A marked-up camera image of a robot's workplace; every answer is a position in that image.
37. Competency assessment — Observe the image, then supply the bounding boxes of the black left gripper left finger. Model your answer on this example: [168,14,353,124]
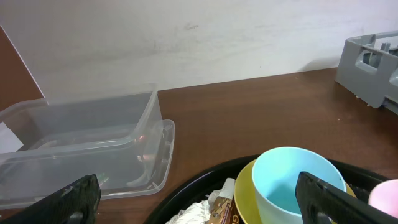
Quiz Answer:
[1,174,101,224]

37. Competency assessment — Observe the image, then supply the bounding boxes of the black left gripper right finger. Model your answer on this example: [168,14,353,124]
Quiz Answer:
[295,172,397,224]

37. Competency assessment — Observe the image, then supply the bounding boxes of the light blue cup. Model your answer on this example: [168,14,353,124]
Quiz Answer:
[252,146,346,224]

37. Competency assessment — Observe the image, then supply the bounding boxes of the pink cup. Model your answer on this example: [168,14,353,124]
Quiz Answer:
[368,179,398,218]

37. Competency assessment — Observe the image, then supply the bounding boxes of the yellow bowl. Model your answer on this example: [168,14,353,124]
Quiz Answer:
[234,160,353,223]

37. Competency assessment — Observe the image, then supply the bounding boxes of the gold snack wrapper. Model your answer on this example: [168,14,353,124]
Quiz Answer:
[206,197,243,224]

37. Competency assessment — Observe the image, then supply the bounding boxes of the white napkin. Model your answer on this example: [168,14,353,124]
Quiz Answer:
[166,178,236,224]

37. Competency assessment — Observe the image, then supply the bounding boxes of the clear plastic waste bin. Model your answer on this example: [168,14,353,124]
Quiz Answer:
[1,83,175,209]

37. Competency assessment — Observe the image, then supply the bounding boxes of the grey dishwasher rack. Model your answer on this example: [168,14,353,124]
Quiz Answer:
[335,31,397,113]

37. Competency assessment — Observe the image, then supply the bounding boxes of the round black tray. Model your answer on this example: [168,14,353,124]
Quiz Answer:
[145,154,388,223]

